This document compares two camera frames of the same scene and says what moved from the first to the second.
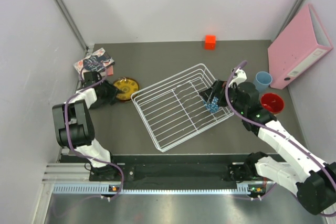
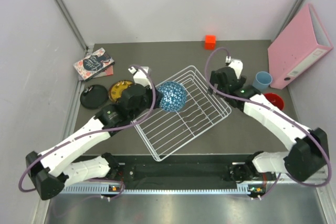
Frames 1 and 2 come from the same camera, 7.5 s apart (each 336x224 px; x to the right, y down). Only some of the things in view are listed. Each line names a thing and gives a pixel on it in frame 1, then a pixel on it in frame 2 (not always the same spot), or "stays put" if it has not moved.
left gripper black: [113, 91] → [158, 96]
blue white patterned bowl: [212, 106] → [174, 96]
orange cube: [210, 42] stays put
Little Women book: [96, 62] stays put
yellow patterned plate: [129, 85] stays put
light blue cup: [262, 81] stays put
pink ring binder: [303, 42] stays put
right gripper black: [219, 91] → [213, 80]
